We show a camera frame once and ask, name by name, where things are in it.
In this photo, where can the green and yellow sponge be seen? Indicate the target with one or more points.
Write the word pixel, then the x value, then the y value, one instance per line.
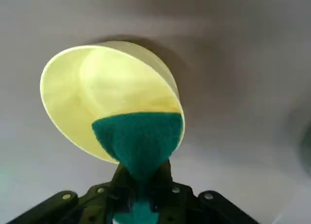
pixel 138 141

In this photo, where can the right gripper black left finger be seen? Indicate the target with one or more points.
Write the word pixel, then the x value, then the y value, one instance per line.
pixel 97 202

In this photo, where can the small yellow bowl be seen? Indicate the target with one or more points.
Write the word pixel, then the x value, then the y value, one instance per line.
pixel 97 92

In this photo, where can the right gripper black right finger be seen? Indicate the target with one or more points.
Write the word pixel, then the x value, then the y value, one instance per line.
pixel 189 204

